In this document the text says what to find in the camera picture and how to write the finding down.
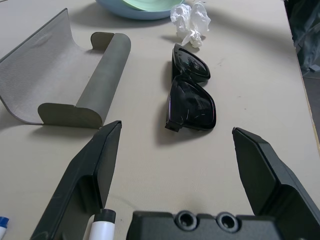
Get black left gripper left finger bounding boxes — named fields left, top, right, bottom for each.
left=29, top=120, right=123, bottom=240

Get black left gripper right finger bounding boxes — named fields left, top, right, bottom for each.
left=231, top=126, right=320, bottom=240

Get white marker black cap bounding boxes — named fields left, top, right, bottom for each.
left=84, top=209, right=117, bottom=240

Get white marker blue cap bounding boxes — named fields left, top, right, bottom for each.
left=0, top=216, right=10, bottom=238

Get black sunglasses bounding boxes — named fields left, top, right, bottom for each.
left=164, top=43, right=217, bottom=133

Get grey glasses case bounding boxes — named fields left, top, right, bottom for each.
left=0, top=7, right=132, bottom=130

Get white tissue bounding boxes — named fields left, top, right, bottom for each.
left=170, top=0, right=210, bottom=48

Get light green plate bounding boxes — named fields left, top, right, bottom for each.
left=122, top=0, right=185, bottom=13

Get light blue plate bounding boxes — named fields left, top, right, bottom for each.
left=96, top=0, right=186, bottom=20

